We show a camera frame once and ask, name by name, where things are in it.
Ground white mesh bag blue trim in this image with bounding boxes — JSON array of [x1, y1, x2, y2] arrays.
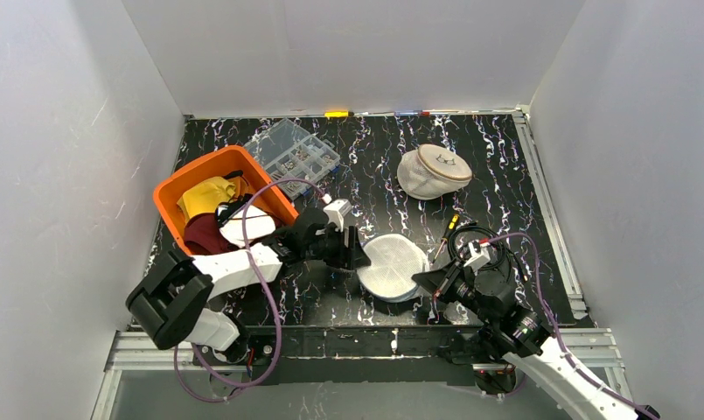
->
[[357, 234, 430, 303]]

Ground clear plastic screw box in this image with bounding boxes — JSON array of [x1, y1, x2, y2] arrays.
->
[[244, 118, 340, 200]]

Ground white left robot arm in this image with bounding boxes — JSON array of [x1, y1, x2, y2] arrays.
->
[[125, 199, 372, 351]]

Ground black coiled cable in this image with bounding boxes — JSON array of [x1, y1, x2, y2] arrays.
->
[[449, 222, 529, 283]]

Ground white mesh bag beige trim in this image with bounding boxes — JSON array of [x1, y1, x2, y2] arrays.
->
[[396, 144, 474, 200]]

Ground white bra black straps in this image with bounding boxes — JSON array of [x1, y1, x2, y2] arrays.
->
[[215, 195, 280, 250]]

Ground orange plastic basin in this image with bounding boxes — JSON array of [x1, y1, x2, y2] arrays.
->
[[153, 145, 270, 256]]

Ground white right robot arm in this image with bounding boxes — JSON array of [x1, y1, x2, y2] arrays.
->
[[412, 262, 660, 419]]

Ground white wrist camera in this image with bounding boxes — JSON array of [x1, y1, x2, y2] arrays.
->
[[463, 241, 492, 272], [323, 199, 352, 232]]

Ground maroon bra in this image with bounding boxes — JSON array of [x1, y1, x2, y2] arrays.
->
[[183, 213, 237, 256]]

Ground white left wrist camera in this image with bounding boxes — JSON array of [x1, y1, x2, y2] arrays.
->
[[323, 199, 352, 232]]

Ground yellow cloth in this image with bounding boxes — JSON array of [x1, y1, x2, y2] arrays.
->
[[178, 177, 248, 221]]

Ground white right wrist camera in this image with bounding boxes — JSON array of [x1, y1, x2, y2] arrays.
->
[[463, 241, 492, 272]]

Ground yellow marker on wall edge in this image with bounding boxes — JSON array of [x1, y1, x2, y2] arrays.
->
[[324, 110, 353, 118]]

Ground black yellow screwdriver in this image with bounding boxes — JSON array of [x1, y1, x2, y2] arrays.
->
[[431, 213, 460, 263]]

